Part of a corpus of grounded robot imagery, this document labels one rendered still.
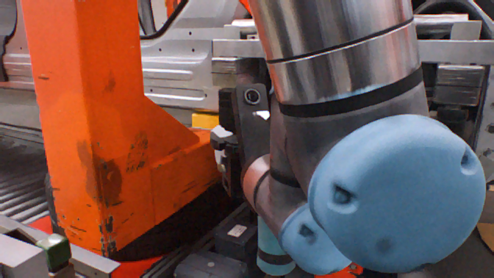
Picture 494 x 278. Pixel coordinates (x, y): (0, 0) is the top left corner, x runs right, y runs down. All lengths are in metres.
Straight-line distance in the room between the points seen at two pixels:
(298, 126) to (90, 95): 0.59
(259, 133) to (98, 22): 0.41
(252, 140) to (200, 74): 0.73
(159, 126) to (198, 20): 0.43
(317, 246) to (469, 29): 0.35
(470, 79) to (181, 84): 0.92
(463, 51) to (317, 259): 0.34
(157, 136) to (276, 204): 0.61
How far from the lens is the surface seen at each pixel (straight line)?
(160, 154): 0.92
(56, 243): 0.66
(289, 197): 0.31
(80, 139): 0.75
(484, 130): 0.74
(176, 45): 1.24
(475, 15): 0.59
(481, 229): 2.22
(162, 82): 1.27
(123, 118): 0.78
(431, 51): 0.53
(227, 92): 0.59
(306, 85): 0.16
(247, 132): 0.45
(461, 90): 0.50
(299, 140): 0.18
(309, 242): 0.30
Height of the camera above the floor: 0.98
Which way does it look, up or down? 16 degrees down
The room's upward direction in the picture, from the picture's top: straight up
